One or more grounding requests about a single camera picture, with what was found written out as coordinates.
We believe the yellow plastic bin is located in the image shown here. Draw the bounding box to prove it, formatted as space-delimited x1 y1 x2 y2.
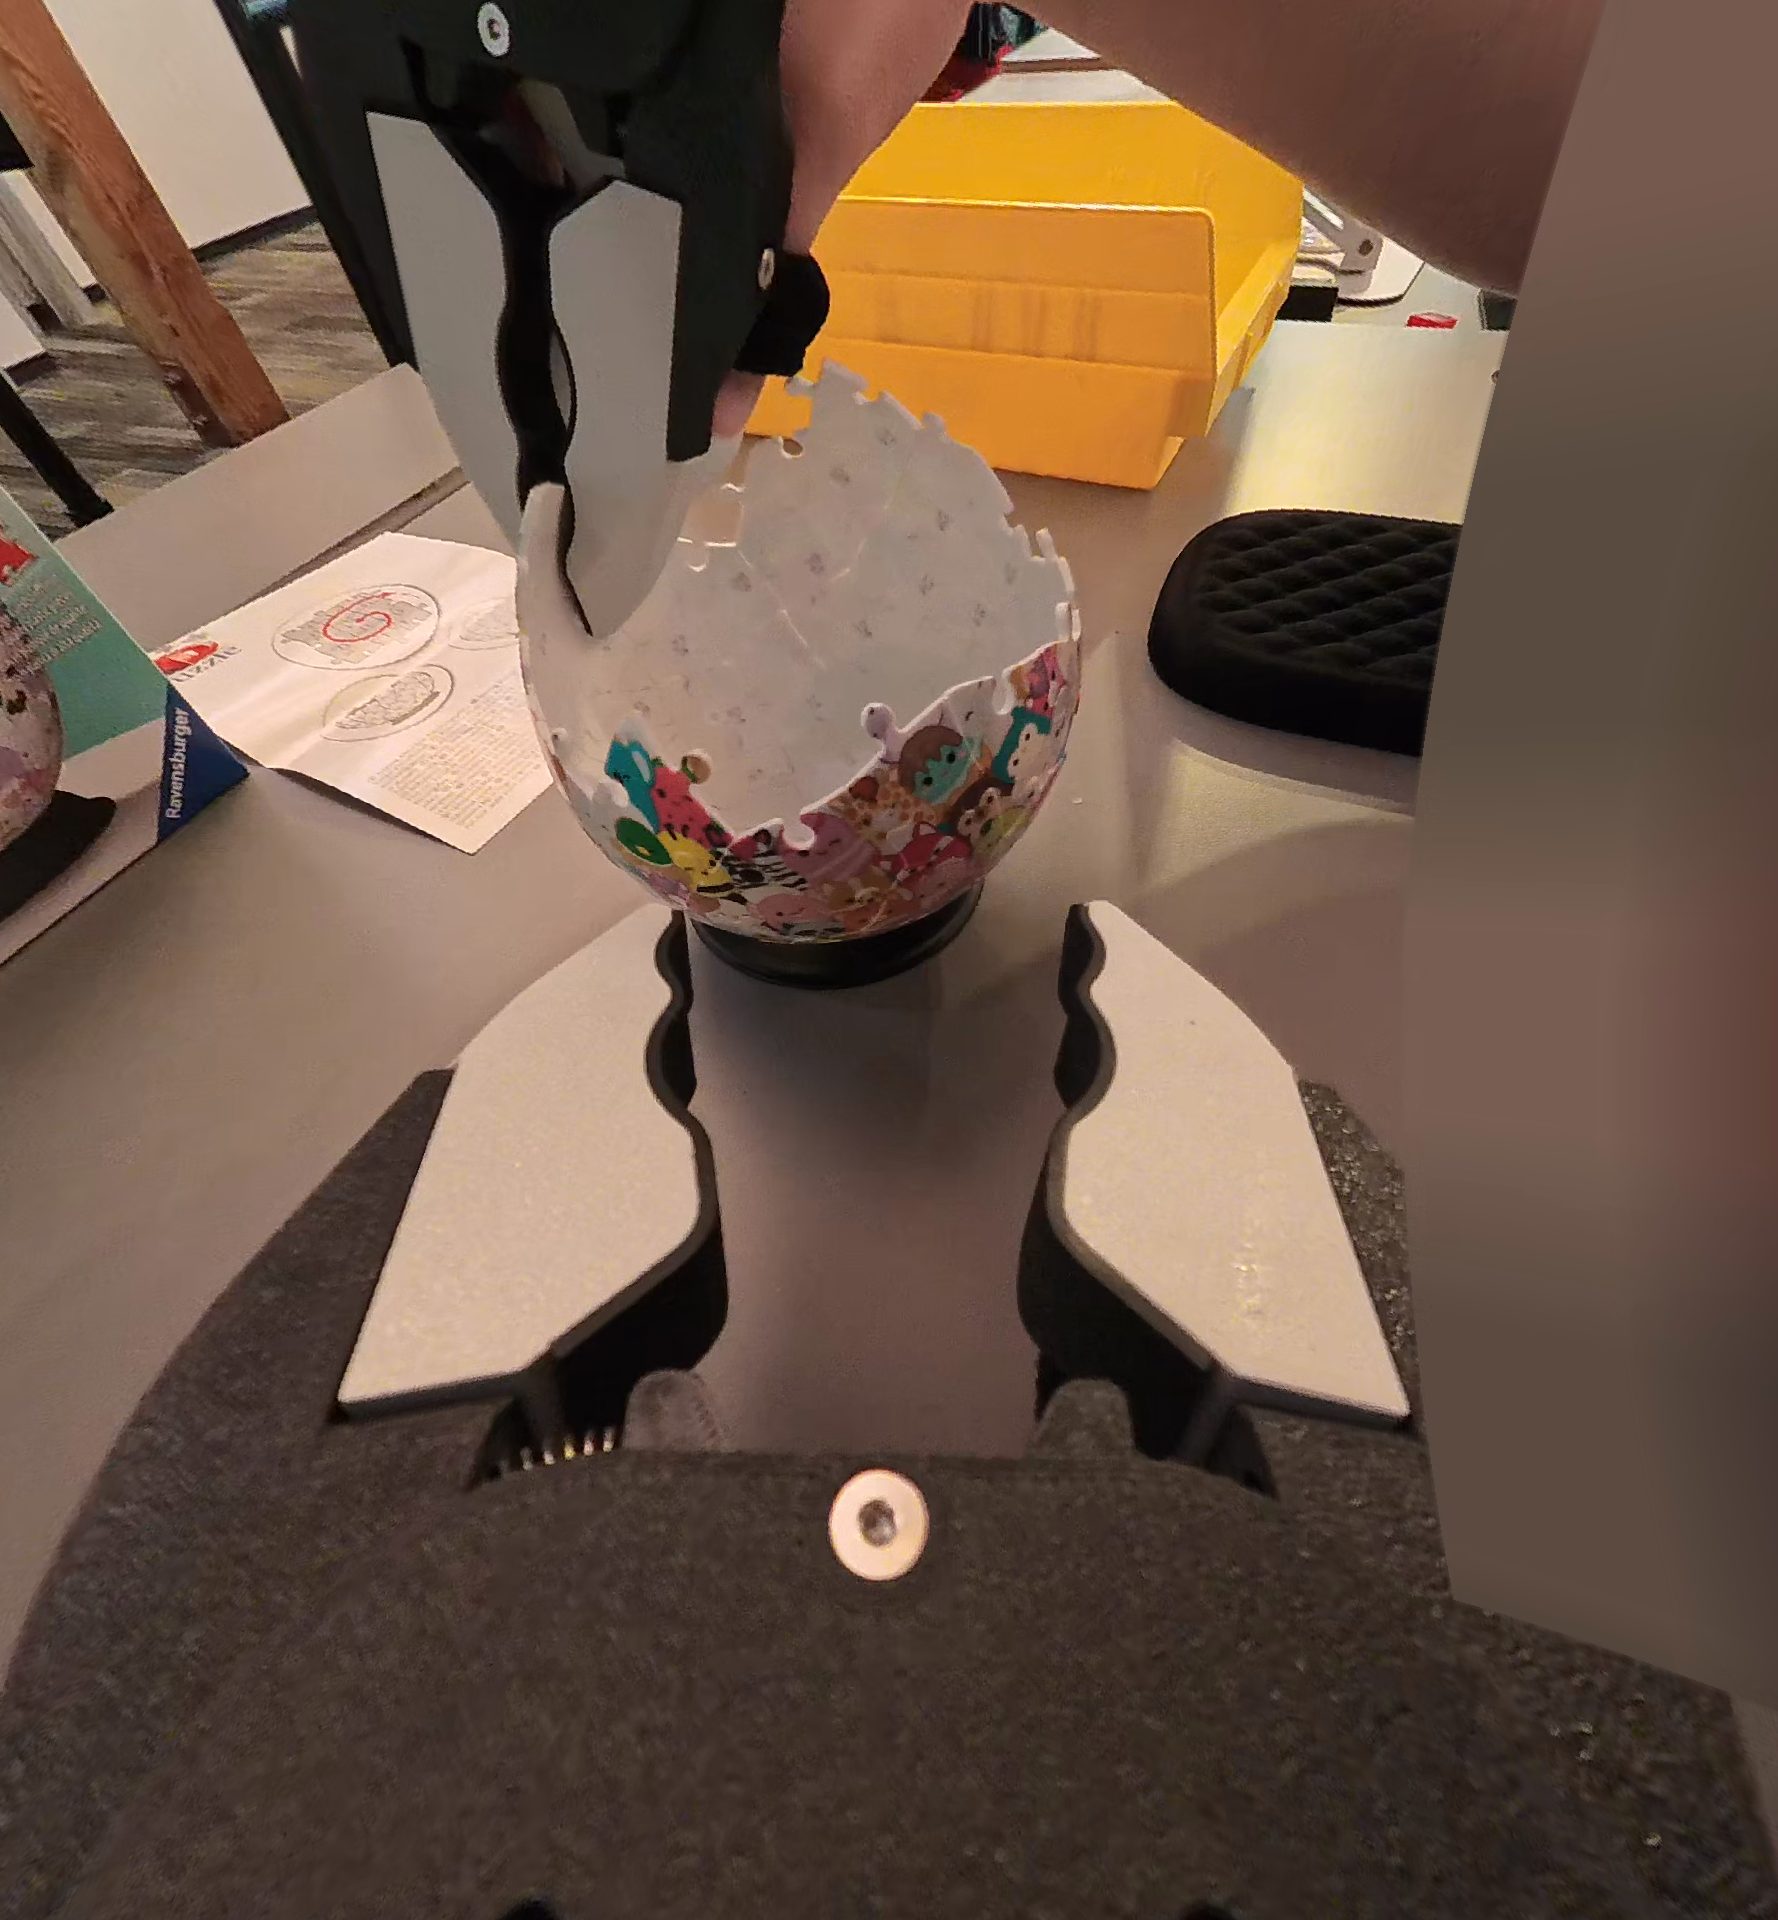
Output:
747 99 1310 490

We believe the white instruction leaflet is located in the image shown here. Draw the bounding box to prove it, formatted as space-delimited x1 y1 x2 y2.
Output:
152 527 553 857

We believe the black round puzzle stand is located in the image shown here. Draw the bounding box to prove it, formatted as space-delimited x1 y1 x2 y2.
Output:
687 886 983 992

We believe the teal puzzle box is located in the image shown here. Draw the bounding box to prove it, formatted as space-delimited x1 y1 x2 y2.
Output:
0 402 254 1024

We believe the person's right forearm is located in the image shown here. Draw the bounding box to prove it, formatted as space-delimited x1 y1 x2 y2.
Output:
962 0 1606 296

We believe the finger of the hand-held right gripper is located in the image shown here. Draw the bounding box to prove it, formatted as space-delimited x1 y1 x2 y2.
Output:
543 176 737 642
369 110 576 551

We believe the black textured wrist rest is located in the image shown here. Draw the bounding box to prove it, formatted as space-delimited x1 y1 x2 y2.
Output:
1147 514 1465 757

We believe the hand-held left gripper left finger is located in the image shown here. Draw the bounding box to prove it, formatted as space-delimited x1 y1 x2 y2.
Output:
337 906 728 1420

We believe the person's right hand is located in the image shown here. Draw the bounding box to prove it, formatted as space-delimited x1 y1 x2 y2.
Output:
718 0 978 441

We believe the colourful puzzle ball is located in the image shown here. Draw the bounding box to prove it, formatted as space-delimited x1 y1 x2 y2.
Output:
518 356 1087 947

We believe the wooden support post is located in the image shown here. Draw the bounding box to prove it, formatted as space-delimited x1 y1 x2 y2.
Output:
0 0 291 449

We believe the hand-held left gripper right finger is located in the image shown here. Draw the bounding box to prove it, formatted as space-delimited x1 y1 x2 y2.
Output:
1014 899 1416 1429

